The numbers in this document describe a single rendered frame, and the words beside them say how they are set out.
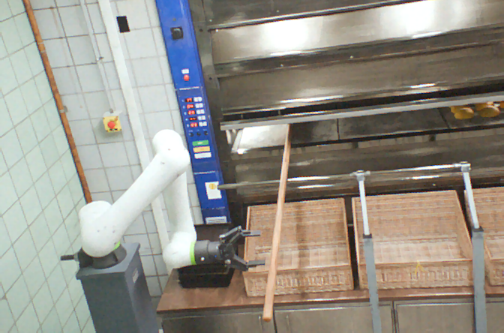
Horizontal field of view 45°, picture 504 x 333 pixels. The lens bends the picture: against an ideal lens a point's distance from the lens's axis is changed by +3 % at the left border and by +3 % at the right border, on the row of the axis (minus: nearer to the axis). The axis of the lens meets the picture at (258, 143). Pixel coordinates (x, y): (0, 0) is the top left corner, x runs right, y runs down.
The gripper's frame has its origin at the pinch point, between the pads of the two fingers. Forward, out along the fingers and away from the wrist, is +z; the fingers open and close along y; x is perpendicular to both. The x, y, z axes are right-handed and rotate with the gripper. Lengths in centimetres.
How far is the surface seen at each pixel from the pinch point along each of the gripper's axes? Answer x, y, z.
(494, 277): -51, 57, 100
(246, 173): -101, 15, -20
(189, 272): -61, 52, -53
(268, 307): 36.6, -0.2, 6.3
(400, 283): -51, 59, 57
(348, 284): -52, 59, 31
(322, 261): -76, 61, 18
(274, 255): 6.4, -0.4, 6.4
